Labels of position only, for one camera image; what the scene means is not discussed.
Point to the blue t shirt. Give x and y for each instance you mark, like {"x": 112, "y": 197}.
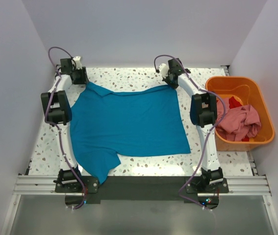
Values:
{"x": 107, "y": 124}

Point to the red t shirt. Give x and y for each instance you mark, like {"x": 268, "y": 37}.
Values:
{"x": 233, "y": 103}

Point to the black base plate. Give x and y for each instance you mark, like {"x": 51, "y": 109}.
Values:
{"x": 144, "y": 188}

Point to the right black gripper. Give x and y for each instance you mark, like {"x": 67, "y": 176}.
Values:
{"x": 166, "y": 80}

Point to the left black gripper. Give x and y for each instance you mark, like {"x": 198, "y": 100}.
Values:
{"x": 84, "y": 79}

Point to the orange plastic basket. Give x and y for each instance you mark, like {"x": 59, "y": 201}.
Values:
{"x": 247, "y": 92}

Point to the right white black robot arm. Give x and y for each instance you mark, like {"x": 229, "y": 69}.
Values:
{"x": 203, "y": 115}

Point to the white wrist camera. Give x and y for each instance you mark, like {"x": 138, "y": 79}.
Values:
{"x": 163, "y": 70}
{"x": 76, "y": 61}

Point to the pink t shirt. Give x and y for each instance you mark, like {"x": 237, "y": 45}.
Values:
{"x": 238, "y": 124}

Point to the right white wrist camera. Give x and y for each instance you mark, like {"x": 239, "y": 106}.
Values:
{"x": 163, "y": 70}

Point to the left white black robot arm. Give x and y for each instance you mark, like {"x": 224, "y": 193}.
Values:
{"x": 58, "y": 114}

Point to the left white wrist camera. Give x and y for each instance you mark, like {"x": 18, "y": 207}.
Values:
{"x": 76, "y": 61}

